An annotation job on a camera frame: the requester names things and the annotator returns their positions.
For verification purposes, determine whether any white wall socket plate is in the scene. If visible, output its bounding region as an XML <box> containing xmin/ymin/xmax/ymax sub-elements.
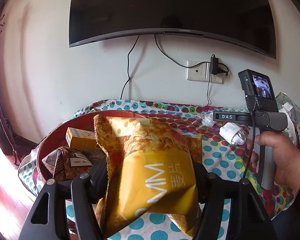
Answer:
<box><xmin>187</xmin><ymin>60</ymin><xmax>207</xmax><ymax>81</ymax></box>

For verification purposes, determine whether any person's right hand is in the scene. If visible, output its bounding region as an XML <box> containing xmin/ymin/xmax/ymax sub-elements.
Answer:
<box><xmin>247</xmin><ymin>130</ymin><xmax>300</xmax><ymax>193</ymax></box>

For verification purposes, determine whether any clear plastic bag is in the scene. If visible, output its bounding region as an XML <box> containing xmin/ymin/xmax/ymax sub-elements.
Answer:
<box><xmin>202</xmin><ymin>115</ymin><xmax>215</xmax><ymax>127</ymax></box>

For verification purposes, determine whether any polka dot cloth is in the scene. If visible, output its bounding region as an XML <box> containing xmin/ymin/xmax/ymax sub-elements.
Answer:
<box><xmin>17</xmin><ymin>99</ymin><xmax>300</xmax><ymax>240</ymax></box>

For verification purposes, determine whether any brown snack packet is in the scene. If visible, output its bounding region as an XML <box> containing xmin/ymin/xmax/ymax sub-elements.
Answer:
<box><xmin>42</xmin><ymin>146</ymin><xmax>95</xmax><ymax>183</ymax></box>

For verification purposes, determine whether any white rolled sock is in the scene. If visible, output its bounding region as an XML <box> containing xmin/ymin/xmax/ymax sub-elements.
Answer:
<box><xmin>219</xmin><ymin>123</ymin><xmax>248</xmax><ymax>145</ymax></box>

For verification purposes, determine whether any black adapter cable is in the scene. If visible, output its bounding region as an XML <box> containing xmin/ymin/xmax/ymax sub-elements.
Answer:
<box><xmin>206</xmin><ymin>75</ymin><xmax>212</xmax><ymax>105</ymax></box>

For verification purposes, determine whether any person's dark clothing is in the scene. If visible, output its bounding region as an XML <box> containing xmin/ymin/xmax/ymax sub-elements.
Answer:
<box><xmin>262</xmin><ymin>195</ymin><xmax>300</xmax><ymax>233</ymax></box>

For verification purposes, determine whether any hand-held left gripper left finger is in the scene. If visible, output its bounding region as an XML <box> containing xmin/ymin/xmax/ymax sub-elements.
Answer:
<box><xmin>19</xmin><ymin>152</ymin><xmax>108</xmax><ymax>240</ymax></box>

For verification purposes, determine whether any thin black cable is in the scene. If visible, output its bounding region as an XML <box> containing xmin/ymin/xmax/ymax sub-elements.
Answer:
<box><xmin>120</xmin><ymin>35</ymin><xmax>140</xmax><ymax>100</ymax></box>

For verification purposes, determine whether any dark carved wooden furniture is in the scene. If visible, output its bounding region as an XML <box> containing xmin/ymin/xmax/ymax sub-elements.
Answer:
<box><xmin>0</xmin><ymin>5</ymin><xmax>38</xmax><ymax>167</ymax></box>

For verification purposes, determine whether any black power adapter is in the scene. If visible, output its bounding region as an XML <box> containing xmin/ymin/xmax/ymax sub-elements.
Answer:
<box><xmin>210</xmin><ymin>54</ymin><xmax>219</xmax><ymax>75</ymax></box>

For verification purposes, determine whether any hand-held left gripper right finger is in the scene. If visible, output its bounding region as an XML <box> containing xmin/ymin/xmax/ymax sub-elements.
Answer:
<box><xmin>191</xmin><ymin>161</ymin><xmax>278</xmax><ymax>240</ymax></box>

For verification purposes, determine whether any black television cable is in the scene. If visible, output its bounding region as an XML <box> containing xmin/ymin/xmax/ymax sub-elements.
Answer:
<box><xmin>154</xmin><ymin>34</ymin><xmax>212</xmax><ymax>68</ymax></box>

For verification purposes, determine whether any black flat television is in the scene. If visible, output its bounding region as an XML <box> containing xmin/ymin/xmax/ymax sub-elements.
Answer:
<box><xmin>69</xmin><ymin>0</ymin><xmax>277</xmax><ymax>60</ymax></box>

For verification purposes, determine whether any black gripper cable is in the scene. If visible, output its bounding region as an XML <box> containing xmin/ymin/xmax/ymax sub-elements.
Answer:
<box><xmin>241</xmin><ymin>111</ymin><xmax>257</xmax><ymax>180</ymax></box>

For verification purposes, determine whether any yellow snack packet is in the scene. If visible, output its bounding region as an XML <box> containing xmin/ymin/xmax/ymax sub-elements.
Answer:
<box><xmin>93</xmin><ymin>114</ymin><xmax>203</xmax><ymax>239</ymax></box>

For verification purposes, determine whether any white wall power outlet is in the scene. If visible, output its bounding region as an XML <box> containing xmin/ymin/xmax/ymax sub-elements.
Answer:
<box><xmin>205</xmin><ymin>62</ymin><xmax>225</xmax><ymax>84</ymax></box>

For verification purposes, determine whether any clear wrapped packet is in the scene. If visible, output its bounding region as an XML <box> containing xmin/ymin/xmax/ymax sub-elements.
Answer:
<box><xmin>275</xmin><ymin>92</ymin><xmax>300</xmax><ymax>130</ymax></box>

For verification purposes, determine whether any yellow medicine box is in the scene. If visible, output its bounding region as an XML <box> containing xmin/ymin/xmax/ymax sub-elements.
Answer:
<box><xmin>66</xmin><ymin>127</ymin><xmax>98</xmax><ymax>151</ymax></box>

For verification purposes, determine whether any red round tray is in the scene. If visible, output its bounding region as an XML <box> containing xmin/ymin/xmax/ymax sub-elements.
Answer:
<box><xmin>36</xmin><ymin>110</ymin><xmax>153</xmax><ymax>200</ymax></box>

